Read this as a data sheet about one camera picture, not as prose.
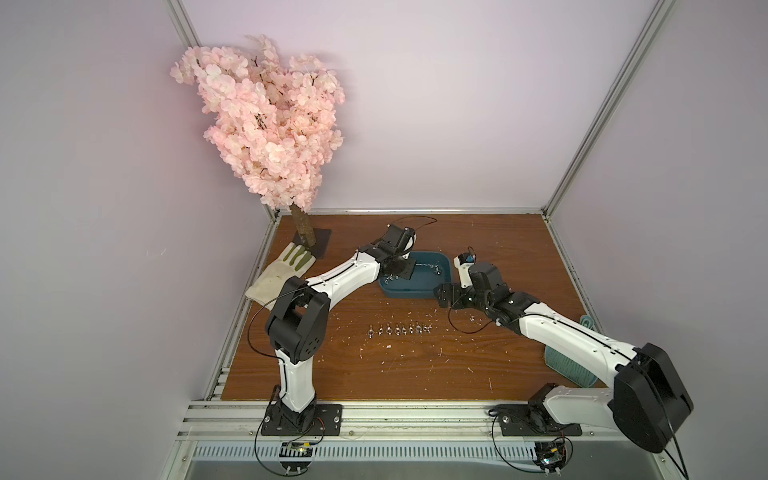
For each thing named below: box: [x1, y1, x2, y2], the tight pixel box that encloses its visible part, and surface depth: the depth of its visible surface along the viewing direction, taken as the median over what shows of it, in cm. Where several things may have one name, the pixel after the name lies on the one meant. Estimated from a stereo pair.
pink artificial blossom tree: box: [170, 36, 346, 247], surface depth 71 cm
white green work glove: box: [245, 242, 316, 311], surface depth 106 cm
